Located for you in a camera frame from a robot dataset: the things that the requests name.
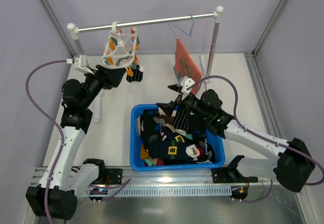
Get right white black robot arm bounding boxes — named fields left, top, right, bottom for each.
left=157, top=89, right=315, bottom=193

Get white oval clip hanger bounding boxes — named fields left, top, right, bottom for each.
left=101, top=21, right=139, bottom=69

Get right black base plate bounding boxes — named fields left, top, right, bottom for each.
left=211, top=167, right=258, bottom=184

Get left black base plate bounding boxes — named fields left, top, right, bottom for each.
left=101, top=168, right=123, bottom=185

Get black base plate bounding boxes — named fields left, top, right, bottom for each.
left=101, top=168, right=123, bottom=185
left=211, top=167, right=258, bottom=184

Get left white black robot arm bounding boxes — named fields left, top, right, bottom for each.
left=26, top=65, right=126, bottom=223

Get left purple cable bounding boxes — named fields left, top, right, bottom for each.
left=25, top=59, right=131, bottom=221

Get orange bear towel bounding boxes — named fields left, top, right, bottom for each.
left=174, top=37, right=203, bottom=82

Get white clothes rack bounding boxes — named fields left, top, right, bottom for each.
left=67, top=6, right=223, bottom=124

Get black white pinstripe sock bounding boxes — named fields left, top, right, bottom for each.
left=173, top=108, right=194, bottom=132

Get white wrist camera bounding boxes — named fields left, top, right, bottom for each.
left=177, top=76, right=195, bottom=94
left=66, top=55, right=94, bottom=74

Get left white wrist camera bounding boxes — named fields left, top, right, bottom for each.
left=66, top=55, right=94, bottom=74

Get blue plastic bin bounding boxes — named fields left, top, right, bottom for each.
left=130, top=104, right=225, bottom=171

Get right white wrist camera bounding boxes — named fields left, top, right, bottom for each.
left=177, top=76, right=195, bottom=94

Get blue wire hanger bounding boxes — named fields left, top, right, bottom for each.
left=168, top=14, right=207, bottom=77

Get navy santa belt sock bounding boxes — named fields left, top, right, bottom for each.
left=147, top=140, right=215, bottom=163

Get beige brown sock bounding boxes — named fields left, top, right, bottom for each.
left=158, top=108, right=177, bottom=126

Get aluminium rail frame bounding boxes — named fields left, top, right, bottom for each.
left=30, top=52, right=308, bottom=197

